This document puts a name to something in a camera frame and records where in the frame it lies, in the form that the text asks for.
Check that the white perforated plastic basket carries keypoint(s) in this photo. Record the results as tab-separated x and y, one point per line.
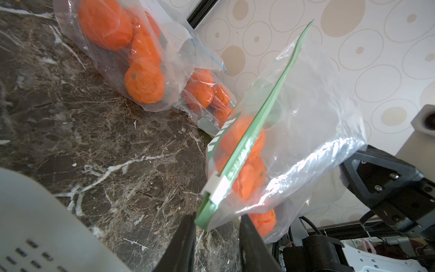
38	234

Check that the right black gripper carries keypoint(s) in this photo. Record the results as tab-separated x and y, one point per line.
398	195

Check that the middle clear zip-top bag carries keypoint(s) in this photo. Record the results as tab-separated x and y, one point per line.
146	50

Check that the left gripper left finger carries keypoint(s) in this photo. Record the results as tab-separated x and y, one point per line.
179	256

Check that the green zip-top bag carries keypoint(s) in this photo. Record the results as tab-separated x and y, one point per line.
280	149

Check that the right green-edged zip-top bag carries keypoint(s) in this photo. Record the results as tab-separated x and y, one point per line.
207	101

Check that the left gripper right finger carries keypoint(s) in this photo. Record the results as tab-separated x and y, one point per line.
254	255

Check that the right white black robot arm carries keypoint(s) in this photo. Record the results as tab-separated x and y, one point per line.
419	149

